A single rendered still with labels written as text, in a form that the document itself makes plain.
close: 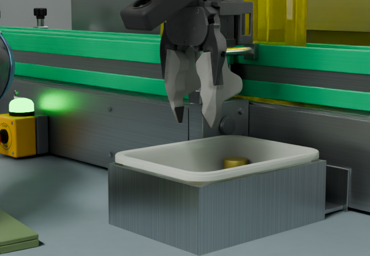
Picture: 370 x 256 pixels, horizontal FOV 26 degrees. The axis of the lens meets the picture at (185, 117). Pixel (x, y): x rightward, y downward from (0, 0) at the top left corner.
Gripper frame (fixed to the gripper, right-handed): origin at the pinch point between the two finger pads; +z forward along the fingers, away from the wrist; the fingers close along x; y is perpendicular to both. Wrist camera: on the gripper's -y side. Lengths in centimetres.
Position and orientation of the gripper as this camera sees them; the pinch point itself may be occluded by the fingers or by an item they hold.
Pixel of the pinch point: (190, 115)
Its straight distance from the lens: 98.0
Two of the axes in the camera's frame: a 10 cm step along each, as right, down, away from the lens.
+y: 7.4, -1.0, 6.7
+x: -6.8, -1.1, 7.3
